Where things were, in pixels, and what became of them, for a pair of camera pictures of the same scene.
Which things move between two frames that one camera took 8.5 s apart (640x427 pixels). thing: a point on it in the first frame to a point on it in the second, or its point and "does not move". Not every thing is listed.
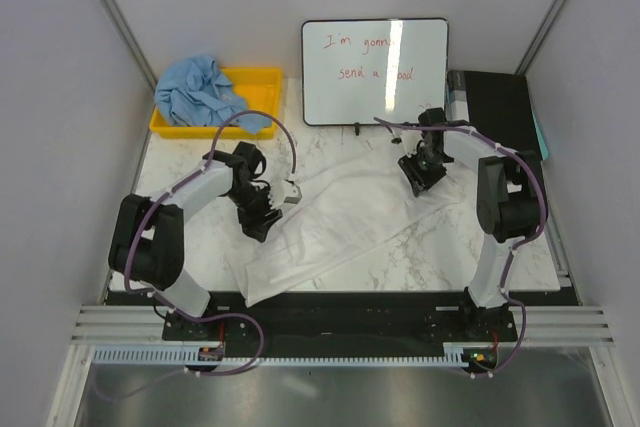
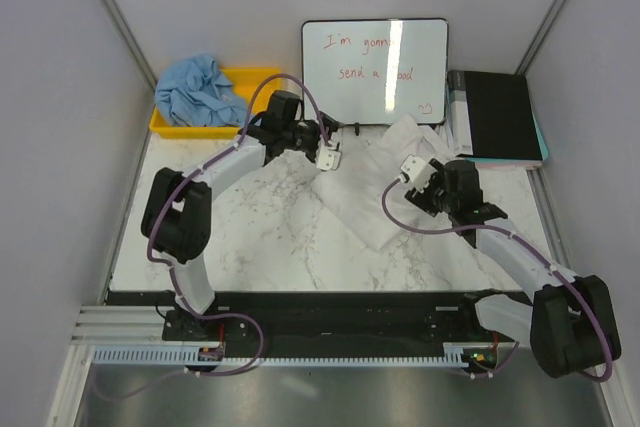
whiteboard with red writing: [355, 70] does not move
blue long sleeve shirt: [198, 92] does not move
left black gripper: [256, 226] to [324, 133]
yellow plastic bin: [262, 90] does not move
